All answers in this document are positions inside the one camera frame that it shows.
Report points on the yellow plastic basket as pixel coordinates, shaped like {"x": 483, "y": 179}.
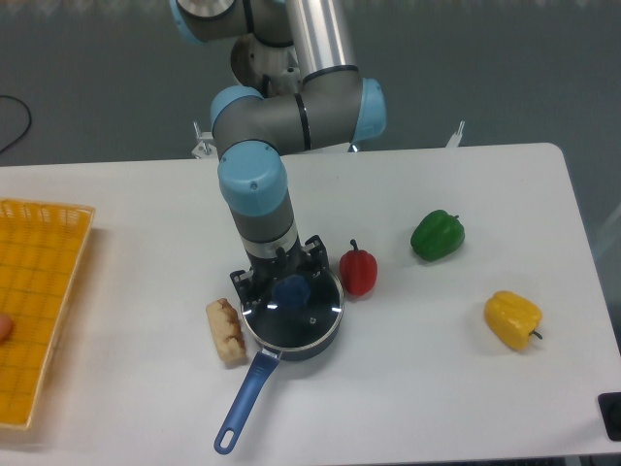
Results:
{"x": 41, "y": 251}

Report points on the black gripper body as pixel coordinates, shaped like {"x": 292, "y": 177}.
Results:
{"x": 284, "y": 263}

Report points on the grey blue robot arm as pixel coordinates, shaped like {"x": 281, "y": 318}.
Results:
{"x": 300, "y": 90}

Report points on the green bell pepper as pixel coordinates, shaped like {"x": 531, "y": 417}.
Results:
{"x": 438, "y": 235}

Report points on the black device at table edge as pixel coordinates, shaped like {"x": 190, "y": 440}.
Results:
{"x": 610, "y": 407}

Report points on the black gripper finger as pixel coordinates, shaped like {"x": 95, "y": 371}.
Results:
{"x": 315, "y": 262}
{"x": 249, "y": 286}

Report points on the glass lid with blue knob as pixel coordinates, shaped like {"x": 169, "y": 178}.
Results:
{"x": 296, "y": 318}

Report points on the red bell pepper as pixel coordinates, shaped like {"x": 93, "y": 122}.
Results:
{"x": 358, "y": 269}

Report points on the toasted bread piece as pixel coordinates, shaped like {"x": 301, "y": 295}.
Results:
{"x": 226, "y": 332}

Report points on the yellow bell pepper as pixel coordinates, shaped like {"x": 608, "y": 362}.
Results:
{"x": 513, "y": 319}

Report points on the dark pot with blue handle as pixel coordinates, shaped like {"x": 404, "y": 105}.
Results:
{"x": 263, "y": 364}

